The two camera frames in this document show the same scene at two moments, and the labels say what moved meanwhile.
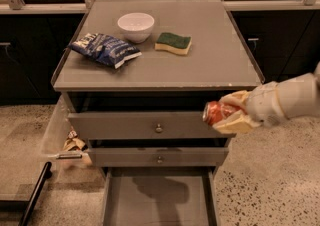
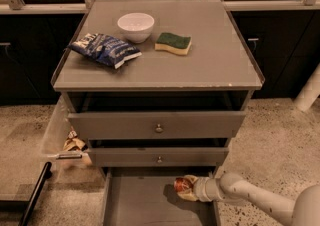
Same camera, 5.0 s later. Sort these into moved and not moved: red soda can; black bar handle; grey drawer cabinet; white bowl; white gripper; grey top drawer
Moved: red soda can; white gripper
Not moved: grey top drawer; black bar handle; white bowl; grey drawer cabinet
